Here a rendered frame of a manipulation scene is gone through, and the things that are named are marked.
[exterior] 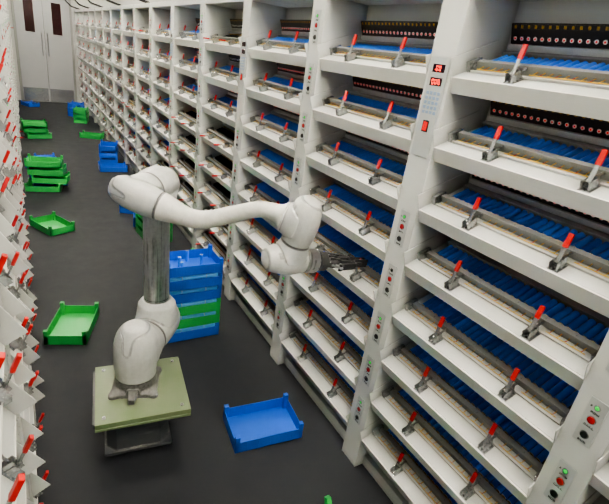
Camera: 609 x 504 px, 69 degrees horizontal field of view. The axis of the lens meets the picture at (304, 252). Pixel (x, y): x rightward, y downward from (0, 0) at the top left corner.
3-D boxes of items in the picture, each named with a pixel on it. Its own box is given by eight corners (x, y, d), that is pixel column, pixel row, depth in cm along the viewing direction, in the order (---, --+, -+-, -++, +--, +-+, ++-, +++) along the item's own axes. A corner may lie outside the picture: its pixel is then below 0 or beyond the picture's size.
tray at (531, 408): (551, 453, 111) (559, 420, 103) (392, 324, 157) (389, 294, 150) (602, 410, 118) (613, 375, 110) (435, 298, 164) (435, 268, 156)
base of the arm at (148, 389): (105, 408, 165) (104, 396, 163) (115, 369, 184) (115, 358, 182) (156, 405, 169) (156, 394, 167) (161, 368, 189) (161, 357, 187)
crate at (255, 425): (234, 453, 182) (236, 439, 179) (222, 418, 198) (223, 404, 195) (301, 437, 194) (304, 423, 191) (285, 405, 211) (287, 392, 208)
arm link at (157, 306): (128, 350, 186) (151, 323, 206) (166, 357, 185) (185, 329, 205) (122, 168, 156) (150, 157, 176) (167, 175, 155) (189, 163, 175)
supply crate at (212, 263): (166, 278, 225) (166, 264, 222) (157, 261, 241) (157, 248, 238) (222, 272, 240) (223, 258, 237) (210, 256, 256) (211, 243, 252)
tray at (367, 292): (376, 311, 164) (373, 291, 159) (296, 246, 211) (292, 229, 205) (417, 287, 171) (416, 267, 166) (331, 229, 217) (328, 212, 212)
